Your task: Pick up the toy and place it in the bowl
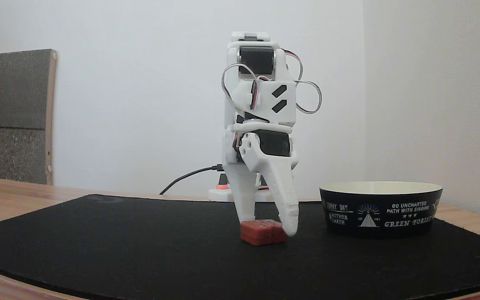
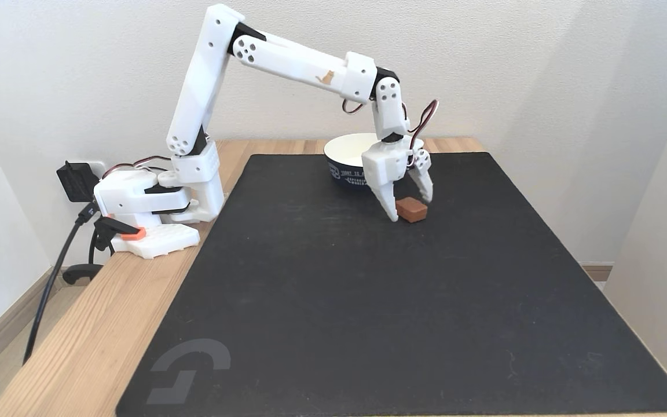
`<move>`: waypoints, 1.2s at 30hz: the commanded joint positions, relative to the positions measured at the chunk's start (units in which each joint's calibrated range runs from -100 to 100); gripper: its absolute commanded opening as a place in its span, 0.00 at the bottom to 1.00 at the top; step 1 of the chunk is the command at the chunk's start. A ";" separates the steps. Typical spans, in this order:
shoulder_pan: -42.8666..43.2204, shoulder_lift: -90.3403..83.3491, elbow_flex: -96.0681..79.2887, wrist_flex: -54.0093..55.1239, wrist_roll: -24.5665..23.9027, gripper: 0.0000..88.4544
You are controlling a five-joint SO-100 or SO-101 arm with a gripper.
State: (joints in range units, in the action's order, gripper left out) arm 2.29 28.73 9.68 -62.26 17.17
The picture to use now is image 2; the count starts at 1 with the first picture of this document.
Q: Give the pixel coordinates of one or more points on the black power adapter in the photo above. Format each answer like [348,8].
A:
[77,181]

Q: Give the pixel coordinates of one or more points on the black desk mat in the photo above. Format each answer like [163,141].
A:
[339,301]

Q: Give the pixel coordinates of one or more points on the orange black clamp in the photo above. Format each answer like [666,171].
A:
[128,231]

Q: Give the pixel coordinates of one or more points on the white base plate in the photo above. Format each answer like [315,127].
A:
[162,240]

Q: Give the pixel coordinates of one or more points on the black printed bowl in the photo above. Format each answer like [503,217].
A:
[348,152]

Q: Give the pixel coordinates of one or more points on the red block toy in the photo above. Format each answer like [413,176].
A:
[411,209]

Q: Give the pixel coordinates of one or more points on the white wall outlet plate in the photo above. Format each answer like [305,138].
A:
[97,169]

